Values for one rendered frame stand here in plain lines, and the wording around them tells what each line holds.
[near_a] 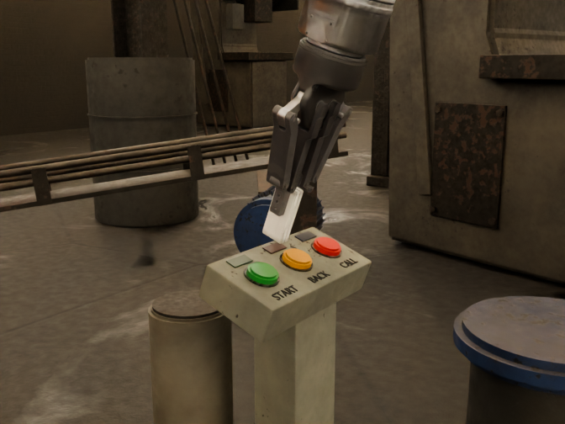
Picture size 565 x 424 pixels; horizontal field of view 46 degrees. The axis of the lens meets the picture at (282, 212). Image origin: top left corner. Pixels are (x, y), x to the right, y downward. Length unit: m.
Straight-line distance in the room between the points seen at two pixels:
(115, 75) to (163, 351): 2.64
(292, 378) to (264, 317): 0.13
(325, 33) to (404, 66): 2.40
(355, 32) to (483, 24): 2.18
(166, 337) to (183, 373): 0.06
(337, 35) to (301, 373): 0.44
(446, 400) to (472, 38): 1.57
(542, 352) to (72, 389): 1.26
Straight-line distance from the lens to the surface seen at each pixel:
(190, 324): 0.92
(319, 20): 0.69
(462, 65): 2.89
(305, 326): 0.87
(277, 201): 0.76
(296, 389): 0.89
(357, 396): 1.81
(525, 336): 1.15
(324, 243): 0.93
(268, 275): 0.81
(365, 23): 0.68
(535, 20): 3.11
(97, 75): 3.57
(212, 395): 0.98
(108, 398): 1.85
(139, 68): 3.46
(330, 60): 0.69
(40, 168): 1.09
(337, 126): 0.77
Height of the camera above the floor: 0.86
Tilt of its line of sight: 13 degrees down
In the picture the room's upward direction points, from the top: straight up
